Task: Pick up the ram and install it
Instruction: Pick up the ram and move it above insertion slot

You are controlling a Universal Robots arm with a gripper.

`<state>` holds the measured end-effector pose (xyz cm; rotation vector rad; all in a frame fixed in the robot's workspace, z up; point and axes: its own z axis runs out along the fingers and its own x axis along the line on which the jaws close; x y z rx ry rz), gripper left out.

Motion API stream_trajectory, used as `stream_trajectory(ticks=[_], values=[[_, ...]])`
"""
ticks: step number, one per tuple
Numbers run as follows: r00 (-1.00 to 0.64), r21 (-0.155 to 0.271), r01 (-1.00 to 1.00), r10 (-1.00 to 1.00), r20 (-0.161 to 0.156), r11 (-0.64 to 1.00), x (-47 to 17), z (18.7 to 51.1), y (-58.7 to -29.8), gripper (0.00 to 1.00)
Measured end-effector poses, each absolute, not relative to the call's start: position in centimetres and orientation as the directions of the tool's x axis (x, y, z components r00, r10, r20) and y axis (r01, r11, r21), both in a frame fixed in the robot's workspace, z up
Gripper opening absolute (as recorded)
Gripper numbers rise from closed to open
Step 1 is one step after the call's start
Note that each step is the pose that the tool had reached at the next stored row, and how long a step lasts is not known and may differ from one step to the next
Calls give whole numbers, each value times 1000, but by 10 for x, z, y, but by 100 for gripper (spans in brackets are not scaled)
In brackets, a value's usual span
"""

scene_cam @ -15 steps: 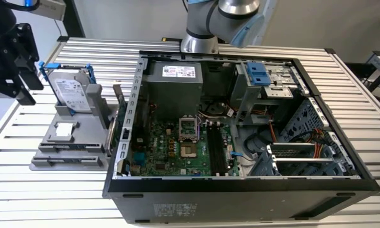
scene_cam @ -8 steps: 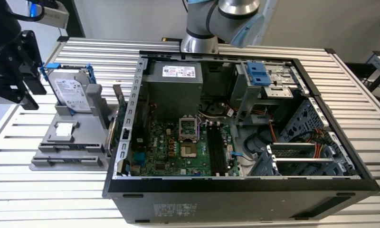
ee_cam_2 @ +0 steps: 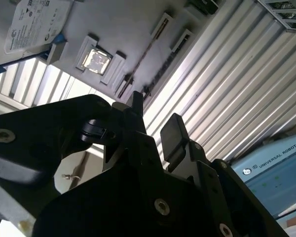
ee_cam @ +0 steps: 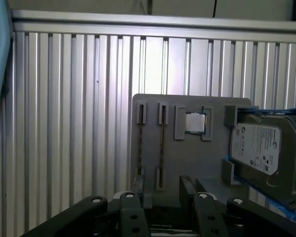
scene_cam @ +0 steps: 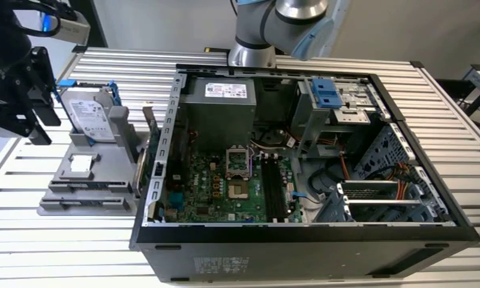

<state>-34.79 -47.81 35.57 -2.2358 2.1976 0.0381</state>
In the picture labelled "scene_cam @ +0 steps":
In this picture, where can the grey power supply unit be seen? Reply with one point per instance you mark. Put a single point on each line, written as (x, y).
(220, 120)

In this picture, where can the CPU socket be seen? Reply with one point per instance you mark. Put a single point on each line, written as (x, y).
(238, 189)

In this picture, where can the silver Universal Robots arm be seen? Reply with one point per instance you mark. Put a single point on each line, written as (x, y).
(296, 12)

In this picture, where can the black upright post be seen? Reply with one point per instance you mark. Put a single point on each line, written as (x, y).
(99, 37)

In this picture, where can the silver CPU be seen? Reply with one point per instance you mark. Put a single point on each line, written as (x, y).
(82, 164)

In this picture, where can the hard disk in blue carrier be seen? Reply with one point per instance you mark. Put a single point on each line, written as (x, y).
(88, 114)

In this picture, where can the blue plastic drive latch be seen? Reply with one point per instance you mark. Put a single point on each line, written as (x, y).
(324, 93)

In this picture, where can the black RAM slot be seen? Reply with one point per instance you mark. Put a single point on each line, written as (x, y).
(268, 189)
(272, 189)
(282, 189)
(278, 189)

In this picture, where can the blue board connector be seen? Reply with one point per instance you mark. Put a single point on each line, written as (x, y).
(176, 200)

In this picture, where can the black table corner cap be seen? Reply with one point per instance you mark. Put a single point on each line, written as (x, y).
(416, 64)
(79, 49)

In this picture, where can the black strip with yellow tip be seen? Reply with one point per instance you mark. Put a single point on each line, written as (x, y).
(216, 50)

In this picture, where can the grey parts rack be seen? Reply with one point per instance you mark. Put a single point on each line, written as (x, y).
(108, 177)

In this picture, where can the round internal speaker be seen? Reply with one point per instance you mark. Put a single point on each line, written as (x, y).
(272, 138)

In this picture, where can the metal optical drive cage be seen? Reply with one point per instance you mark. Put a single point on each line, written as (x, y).
(352, 117)

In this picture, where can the green graphics card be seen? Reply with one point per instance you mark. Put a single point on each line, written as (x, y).
(155, 135)

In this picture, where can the RAM memory stick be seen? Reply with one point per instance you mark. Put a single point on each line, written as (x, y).
(92, 204)

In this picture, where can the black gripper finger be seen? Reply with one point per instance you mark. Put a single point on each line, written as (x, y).
(40, 78)
(20, 120)

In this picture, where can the green motherboard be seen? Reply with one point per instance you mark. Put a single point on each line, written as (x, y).
(202, 198)

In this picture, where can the black open PC case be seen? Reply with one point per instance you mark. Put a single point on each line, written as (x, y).
(264, 261)

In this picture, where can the perforated metal disk bay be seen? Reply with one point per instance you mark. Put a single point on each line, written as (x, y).
(378, 150)

